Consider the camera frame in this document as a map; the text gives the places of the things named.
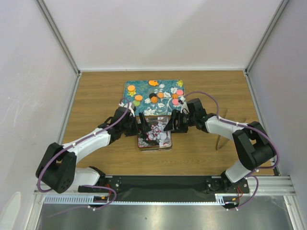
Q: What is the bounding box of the orange round cookie top-left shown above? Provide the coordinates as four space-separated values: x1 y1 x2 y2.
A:
127 85 135 92

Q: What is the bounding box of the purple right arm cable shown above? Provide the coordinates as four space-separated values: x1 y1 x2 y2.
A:
182 91 281 211

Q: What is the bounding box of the gold cookie tin box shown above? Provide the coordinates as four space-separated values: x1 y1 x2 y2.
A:
139 147 172 152

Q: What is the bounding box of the orange round cookie centre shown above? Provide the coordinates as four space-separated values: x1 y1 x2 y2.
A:
157 92 164 99

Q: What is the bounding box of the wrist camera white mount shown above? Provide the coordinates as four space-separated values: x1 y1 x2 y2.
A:
118 102 135 117
178 96 189 115

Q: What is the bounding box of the pink round cookie right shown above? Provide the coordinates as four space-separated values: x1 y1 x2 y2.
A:
176 89 184 96

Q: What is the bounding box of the black round cookie centre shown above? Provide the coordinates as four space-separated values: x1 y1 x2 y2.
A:
149 93 157 99

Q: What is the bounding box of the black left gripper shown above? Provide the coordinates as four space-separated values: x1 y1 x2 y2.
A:
120 112 151 137

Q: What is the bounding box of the aluminium frame post right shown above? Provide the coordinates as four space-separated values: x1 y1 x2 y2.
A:
244 0 290 75

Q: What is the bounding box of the orange waffle cookie centre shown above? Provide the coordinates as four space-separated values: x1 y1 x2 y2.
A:
151 96 158 104

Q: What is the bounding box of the aluminium frame post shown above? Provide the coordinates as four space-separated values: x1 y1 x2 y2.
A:
35 0 82 77
244 0 290 75

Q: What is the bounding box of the teal floral serving tray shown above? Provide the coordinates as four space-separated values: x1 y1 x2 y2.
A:
123 80 185 116

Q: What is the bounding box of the pink round cookie lower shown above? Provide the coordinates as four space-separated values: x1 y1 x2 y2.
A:
172 98 179 105

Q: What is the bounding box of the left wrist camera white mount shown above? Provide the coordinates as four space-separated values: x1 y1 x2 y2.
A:
118 102 135 117

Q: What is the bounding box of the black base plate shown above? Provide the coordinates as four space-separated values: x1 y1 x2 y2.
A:
78 175 250 202

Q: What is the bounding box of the orange round cookie left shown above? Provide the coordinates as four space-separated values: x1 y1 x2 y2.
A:
135 95 143 102

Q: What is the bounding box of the orange fish cookie top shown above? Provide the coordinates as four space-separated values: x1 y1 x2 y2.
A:
148 80 159 87

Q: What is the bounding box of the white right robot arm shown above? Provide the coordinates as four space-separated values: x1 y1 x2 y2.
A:
164 98 277 193

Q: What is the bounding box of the white cable duct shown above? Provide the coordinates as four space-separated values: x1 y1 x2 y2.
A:
44 195 109 205
215 194 240 205

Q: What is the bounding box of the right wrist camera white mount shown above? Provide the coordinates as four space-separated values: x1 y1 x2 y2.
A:
178 96 189 115

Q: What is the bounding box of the gold tin lid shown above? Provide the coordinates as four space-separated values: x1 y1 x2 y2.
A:
138 116 172 148

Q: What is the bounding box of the pink round cookie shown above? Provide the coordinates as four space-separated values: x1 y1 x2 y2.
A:
172 98 179 105
176 89 184 96

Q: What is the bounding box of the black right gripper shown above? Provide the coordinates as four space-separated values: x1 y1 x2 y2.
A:
163 109 196 134

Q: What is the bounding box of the white cable duct right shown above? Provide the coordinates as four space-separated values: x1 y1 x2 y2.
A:
215 194 240 205

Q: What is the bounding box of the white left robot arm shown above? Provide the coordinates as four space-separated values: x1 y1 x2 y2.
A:
35 107 151 194

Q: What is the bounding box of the white cable duct left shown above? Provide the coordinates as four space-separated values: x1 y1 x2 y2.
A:
44 195 109 205

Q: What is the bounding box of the aluminium frame post left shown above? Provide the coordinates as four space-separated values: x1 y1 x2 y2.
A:
35 0 82 77

